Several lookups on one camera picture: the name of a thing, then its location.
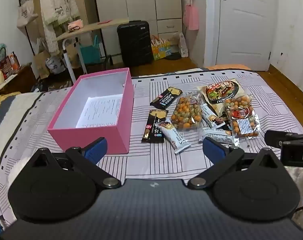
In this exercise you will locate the red gift box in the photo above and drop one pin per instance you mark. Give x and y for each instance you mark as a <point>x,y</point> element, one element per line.
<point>10,63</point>

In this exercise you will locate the grey and cream blanket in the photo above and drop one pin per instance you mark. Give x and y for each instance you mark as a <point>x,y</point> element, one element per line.
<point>6,112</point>

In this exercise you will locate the red paper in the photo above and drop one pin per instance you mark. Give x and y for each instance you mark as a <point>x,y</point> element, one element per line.
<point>105,21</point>

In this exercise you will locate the white wardrobe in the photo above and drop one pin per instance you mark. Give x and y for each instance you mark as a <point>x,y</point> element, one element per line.
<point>139,2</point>

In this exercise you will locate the pink hanging bag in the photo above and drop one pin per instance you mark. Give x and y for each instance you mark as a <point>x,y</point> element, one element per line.
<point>191,16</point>

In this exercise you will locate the teal shopping bag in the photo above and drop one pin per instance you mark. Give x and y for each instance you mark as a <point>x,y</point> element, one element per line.
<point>90,51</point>

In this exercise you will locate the printed paper sheet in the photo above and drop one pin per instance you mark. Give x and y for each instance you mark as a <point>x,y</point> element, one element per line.
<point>101,112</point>

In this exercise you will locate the shoes on floor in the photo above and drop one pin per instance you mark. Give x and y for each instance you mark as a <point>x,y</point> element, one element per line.
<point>41,86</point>

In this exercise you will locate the yellow cardboard box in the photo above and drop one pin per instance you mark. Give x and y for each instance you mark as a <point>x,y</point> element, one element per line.
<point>161,51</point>

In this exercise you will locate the black snack bar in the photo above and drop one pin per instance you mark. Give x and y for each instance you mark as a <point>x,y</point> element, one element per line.
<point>154,126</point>
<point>166,97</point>
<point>227,125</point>

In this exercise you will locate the large noodle packet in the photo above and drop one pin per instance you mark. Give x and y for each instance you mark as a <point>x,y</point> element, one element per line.
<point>221,92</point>

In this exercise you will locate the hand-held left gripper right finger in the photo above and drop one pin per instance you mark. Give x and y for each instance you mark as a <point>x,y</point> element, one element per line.
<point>212,148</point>

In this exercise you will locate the beige tote bag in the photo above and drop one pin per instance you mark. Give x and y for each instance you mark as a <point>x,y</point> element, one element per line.
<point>25,12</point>

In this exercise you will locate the white fluffy coat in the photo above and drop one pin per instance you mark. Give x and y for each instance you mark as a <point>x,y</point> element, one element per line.
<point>56,5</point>

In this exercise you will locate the rolling side table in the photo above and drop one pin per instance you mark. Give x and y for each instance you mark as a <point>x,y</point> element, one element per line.
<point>91,28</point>

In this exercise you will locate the white door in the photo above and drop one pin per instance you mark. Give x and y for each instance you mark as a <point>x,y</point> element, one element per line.
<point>244,22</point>

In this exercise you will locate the wooden nightstand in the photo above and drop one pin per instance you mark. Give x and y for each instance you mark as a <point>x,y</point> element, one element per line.
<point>16,80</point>

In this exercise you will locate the white printed bag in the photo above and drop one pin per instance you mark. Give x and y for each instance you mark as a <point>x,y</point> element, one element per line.
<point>182,43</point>

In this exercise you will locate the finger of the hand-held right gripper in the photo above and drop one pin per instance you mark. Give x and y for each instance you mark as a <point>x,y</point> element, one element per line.
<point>274,137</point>

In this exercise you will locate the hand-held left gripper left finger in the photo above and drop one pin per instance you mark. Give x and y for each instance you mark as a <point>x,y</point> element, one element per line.
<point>96,148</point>

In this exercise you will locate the clear bag of coated nuts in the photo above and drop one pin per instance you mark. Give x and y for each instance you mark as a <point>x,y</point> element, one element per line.
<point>241,120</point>
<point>187,112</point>

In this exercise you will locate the white snack bar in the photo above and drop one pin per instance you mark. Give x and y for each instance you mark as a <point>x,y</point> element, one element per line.
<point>217,135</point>
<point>172,136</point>
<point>211,116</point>

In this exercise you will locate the pink pouch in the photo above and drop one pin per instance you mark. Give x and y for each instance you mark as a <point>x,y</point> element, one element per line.
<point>75,25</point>

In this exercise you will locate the brown paper bag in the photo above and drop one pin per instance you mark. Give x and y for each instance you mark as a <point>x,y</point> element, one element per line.
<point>40,65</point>

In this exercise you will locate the fluffy white blanket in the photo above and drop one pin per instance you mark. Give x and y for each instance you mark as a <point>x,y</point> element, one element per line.
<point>300,182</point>

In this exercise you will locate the striped bed sheet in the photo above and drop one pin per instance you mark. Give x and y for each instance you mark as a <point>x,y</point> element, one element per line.
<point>146,162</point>

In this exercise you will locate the black suitcase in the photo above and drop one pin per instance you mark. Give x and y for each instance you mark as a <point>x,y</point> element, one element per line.
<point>134,43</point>

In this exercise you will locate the pink cardboard box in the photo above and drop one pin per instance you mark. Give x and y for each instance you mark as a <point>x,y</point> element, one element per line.
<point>91,140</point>

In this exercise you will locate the white plastic bag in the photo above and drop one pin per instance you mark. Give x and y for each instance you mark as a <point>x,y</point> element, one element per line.
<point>55,63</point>

